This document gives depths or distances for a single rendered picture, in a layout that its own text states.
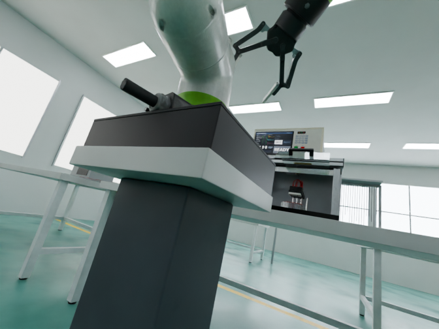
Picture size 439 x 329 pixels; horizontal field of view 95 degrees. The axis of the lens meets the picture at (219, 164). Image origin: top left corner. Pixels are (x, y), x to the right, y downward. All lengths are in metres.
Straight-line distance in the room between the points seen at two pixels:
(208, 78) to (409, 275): 7.54
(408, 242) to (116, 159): 0.82
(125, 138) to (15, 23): 5.13
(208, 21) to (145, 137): 0.22
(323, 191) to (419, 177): 6.85
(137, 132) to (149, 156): 0.09
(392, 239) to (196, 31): 0.78
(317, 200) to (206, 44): 1.13
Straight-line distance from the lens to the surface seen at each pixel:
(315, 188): 1.38
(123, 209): 0.43
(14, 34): 5.42
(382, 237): 0.85
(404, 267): 7.71
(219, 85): 0.49
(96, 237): 1.60
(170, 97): 0.42
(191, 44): 0.41
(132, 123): 0.41
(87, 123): 5.52
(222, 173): 0.28
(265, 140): 1.40
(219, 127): 0.29
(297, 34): 0.63
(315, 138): 1.35
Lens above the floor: 0.67
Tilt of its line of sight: 15 degrees up
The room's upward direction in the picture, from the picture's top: 12 degrees clockwise
